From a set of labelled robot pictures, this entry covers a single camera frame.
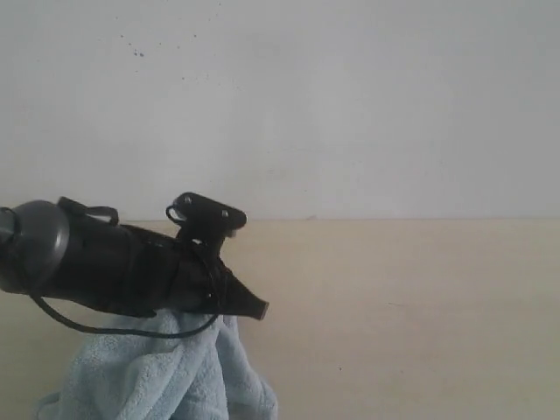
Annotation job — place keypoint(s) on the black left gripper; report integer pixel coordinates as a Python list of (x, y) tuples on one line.
[(169, 274)]

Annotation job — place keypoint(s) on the light blue terry towel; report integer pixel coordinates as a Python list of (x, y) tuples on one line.
[(206, 376)]

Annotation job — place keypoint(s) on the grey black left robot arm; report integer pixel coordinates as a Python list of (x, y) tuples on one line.
[(84, 254)]

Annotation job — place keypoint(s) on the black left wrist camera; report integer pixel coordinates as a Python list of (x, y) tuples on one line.
[(205, 221)]

